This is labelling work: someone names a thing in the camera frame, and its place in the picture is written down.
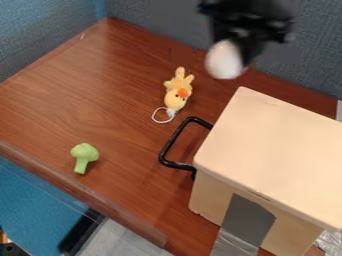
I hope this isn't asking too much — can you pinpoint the yellow plush chick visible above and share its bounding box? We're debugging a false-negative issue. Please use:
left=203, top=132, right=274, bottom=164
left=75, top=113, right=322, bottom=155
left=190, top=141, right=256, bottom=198
left=150, top=66, right=197, bottom=125

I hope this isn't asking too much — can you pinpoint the beige cabinet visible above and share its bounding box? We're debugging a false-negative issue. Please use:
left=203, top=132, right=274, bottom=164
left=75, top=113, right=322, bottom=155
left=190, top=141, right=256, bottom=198
left=187, top=86, right=342, bottom=256

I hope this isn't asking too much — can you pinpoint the green toy broccoli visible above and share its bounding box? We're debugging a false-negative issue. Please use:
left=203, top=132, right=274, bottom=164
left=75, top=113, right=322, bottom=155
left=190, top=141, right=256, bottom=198
left=69, top=142, right=102, bottom=175

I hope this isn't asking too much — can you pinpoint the drawer with black handle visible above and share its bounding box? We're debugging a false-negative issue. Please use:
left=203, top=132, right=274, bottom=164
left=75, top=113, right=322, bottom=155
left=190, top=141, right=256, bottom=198
left=157, top=116, right=216, bottom=174

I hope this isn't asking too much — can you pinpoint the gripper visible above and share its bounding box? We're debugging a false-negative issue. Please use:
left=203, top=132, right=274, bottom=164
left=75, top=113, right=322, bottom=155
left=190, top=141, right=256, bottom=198
left=195, top=0, right=302, bottom=66

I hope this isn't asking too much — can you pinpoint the white toy egg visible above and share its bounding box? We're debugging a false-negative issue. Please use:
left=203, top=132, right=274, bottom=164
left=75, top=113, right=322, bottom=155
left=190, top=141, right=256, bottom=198
left=203, top=39, right=249, bottom=81

